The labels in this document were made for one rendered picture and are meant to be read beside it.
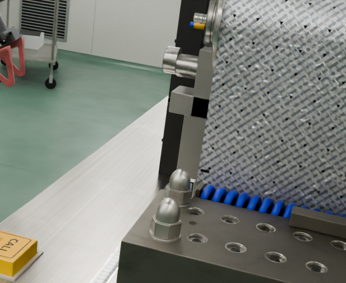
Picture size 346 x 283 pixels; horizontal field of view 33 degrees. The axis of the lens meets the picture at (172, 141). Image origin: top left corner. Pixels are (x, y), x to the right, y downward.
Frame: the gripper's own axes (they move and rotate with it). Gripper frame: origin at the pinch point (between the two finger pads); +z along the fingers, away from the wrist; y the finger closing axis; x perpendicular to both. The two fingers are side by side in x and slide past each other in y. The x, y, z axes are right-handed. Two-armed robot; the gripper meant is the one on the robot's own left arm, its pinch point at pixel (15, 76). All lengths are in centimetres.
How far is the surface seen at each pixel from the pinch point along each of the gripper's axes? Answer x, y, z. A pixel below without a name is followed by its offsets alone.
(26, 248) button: -5.0, -46.2, 17.0
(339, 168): -48, -48, 21
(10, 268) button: -3, -50, 17
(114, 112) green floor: 46, 347, 95
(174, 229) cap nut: -27, -60, 16
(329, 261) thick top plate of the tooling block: -41, -61, 25
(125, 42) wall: 35, 546, 70
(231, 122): -37, -44, 12
